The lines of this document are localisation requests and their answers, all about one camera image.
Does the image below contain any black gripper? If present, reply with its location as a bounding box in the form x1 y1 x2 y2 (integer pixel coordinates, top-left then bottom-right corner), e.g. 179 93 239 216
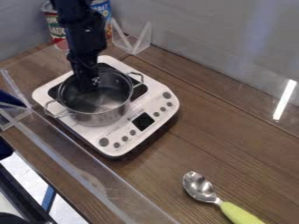
63 11 107 93

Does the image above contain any silver steel pot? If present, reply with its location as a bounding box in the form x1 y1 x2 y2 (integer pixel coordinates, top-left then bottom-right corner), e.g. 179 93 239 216
43 67 145 127

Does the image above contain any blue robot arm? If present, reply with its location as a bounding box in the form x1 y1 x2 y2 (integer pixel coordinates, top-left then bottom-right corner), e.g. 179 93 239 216
51 0 108 92

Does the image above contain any white and black stove top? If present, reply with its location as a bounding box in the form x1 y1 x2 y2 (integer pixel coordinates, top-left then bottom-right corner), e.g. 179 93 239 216
32 55 180 158

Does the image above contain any tomato sauce can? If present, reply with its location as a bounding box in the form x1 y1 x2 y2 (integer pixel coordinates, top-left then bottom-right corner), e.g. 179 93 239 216
41 0 69 52

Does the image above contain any blue cloth object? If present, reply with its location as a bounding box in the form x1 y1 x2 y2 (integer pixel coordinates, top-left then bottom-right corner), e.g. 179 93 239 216
0 89 25 161

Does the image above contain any alphabet soup can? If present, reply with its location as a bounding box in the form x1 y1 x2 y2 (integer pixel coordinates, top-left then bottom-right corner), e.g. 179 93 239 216
91 0 112 39

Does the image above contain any clear acrylic front barrier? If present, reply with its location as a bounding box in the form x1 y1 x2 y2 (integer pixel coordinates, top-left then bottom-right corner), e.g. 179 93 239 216
0 108 179 224

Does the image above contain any clear acrylic corner bracket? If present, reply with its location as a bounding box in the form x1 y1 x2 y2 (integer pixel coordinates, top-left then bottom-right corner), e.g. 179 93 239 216
111 18 152 55

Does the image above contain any clear acrylic left bracket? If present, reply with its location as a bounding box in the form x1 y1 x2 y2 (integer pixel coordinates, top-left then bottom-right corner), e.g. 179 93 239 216
0 68 32 131

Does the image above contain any spoon with green handle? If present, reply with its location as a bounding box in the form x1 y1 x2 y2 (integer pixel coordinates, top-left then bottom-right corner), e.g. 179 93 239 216
181 171 266 224

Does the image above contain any black and blue stand frame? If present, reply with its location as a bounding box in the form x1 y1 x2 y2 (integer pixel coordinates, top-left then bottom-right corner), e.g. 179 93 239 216
0 164 57 224

